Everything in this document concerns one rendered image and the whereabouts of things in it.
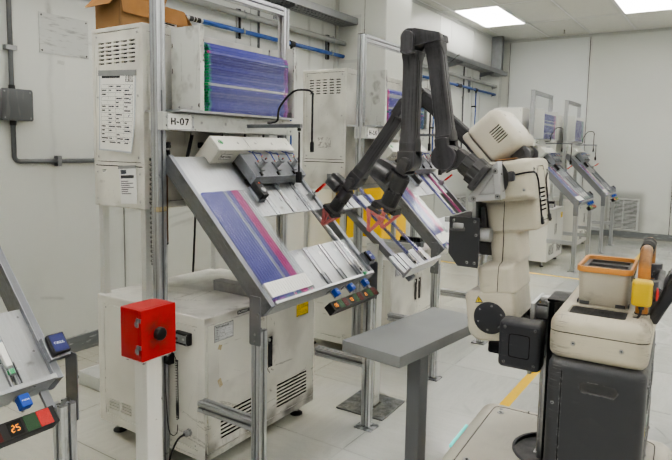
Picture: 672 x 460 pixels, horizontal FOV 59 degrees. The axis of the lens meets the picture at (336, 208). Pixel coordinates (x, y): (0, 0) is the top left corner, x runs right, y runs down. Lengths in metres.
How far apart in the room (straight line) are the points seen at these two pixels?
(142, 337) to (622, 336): 1.33
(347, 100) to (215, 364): 1.82
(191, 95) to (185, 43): 0.20
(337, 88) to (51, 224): 1.83
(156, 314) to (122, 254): 2.23
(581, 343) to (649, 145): 7.98
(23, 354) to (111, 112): 1.26
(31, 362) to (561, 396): 1.37
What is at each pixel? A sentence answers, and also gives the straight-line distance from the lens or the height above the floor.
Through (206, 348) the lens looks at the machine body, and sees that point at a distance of 2.32.
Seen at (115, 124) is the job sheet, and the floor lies 1.33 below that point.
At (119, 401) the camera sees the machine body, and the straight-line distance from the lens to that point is 2.80.
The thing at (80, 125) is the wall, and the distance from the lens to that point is 3.86.
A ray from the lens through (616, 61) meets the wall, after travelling 9.81.
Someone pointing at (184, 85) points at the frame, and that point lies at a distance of 2.42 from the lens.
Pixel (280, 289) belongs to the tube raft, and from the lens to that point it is 2.13.
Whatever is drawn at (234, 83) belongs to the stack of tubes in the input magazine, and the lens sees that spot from 2.52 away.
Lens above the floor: 1.26
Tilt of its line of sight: 6 degrees down
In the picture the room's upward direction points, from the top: 1 degrees clockwise
